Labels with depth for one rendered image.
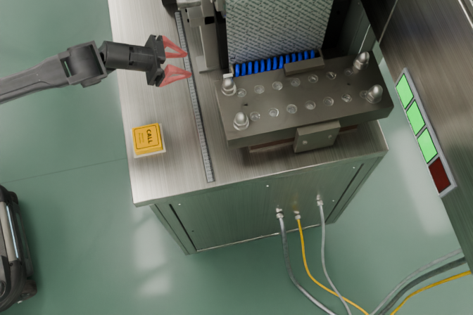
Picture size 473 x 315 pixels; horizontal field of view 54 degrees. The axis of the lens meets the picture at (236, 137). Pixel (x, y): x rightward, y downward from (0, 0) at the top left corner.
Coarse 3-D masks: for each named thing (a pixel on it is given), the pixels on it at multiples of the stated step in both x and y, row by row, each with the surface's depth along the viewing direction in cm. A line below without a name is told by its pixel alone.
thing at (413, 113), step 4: (412, 104) 89; (416, 104) 88; (412, 108) 89; (416, 108) 88; (408, 112) 92; (412, 112) 90; (416, 112) 88; (408, 116) 92; (412, 116) 90; (416, 116) 89; (420, 116) 87; (412, 120) 90; (416, 120) 89; (420, 120) 87; (412, 124) 91; (416, 124) 89; (420, 124) 88; (416, 128) 90; (420, 128) 88; (416, 132) 90
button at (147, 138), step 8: (136, 128) 119; (144, 128) 119; (152, 128) 119; (136, 136) 118; (144, 136) 118; (152, 136) 118; (160, 136) 119; (136, 144) 117; (144, 144) 117; (152, 144) 117; (160, 144) 117; (136, 152) 116; (144, 152) 117
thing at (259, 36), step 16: (256, 16) 98; (272, 16) 100; (288, 16) 101; (304, 16) 102; (320, 16) 103; (240, 32) 102; (256, 32) 104; (272, 32) 105; (288, 32) 106; (304, 32) 108; (320, 32) 109; (240, 48) 108; (256, 48) 109; (272, 48) 111; (288, 48) 112; (304, 48) 113; (320, 48) 115; (240, 64) 114
